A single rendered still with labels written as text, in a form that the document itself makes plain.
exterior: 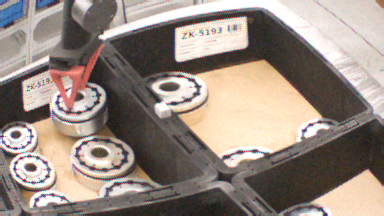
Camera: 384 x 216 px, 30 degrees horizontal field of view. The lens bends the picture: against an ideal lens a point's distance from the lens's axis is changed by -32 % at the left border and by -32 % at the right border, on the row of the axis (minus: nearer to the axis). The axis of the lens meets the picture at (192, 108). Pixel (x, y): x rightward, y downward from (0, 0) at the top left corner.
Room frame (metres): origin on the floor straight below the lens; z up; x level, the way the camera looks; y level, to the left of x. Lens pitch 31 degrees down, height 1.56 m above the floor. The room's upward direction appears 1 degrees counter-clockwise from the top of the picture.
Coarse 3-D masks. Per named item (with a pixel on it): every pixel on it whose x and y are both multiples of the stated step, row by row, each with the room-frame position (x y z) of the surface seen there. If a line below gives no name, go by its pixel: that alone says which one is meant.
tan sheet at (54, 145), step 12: (48, 120) 1.20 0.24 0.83; (36, 132) 1.16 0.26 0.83; (48, 132) 1.16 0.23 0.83; (60, 132) 1.16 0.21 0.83; (96, 132) 1.17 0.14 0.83; (108, 132) 1.17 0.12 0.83; (48, 144) 1.13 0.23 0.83; (60, 144) 1.13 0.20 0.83; (72, 144) 1.13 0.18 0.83; (48, 156) 1.09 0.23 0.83; (60, 156) 1.09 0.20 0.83; (60, 168) 1.06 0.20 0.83; (60, 180) 1.02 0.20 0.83; (72, 180) 1.03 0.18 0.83; (60, 192) 0.99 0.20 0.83; (72, 192) 1.00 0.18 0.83; (84, 192) 1.00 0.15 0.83; (96, 192) 1.01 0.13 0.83
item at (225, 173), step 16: (192, 16) 1.34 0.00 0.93; (208, 16) 1.34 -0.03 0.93; (224, 16) 1.35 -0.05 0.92; (272, 16) 1.36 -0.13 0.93; (128, 32) 1.29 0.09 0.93; (144, 32) 1.29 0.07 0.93; (288, 32) 1.31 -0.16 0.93; (112, 48) 1.24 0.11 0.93; (128, 64) 1.18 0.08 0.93; (144, 80) 1.13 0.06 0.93; (368, 112) 1.05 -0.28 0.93; (176, 128) 1.02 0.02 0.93; (336, 128) 1.01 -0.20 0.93; (192, 144) 0.99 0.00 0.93; (304, 144) 0.97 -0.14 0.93; (208, 160) 0.95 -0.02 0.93; (256, 160) 0.95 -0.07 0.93; (224, 176) 0.92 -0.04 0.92
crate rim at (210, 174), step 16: (48, 64) 1.21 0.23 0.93; (112, 64) 1.19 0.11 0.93; (16, 80) 1.17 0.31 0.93; (128, 80) 1.14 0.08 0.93; (144, 96) 1.09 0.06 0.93; (144, 112) 1.06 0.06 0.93; (160, 128) 1.02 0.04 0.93; (176, 144) 0.99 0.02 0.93; (0, 160) 0.91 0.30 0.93; (192, 160) 0.95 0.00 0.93; (208, 176) 0.92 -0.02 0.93; (16, 192) 0.83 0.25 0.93; (144, 192) 0.88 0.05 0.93; (160, 192) 0.88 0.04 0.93; (32, 208) 0.80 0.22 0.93; (48, 208) 0.81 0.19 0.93; (64, 208) 0.82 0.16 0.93
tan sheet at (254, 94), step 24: (216, 72) 1.34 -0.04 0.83; (240, 72) 1.34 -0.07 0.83; (264, 72) 1.34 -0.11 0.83; (216, 96) 1.27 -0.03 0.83; (240, 96) 1.27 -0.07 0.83; (264, 96) 1.27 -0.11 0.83; (288, 96) 1.27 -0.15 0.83; (216, 120) 1.20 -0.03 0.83; (240, 120) 1.20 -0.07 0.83; (264, 120) 1.20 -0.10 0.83; (288, 120) 1.20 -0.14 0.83; (216, 144) 1.14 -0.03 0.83; (240, 144) 1.14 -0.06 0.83; (264, 144) 1.14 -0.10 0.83; (288, 144) 1.13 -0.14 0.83
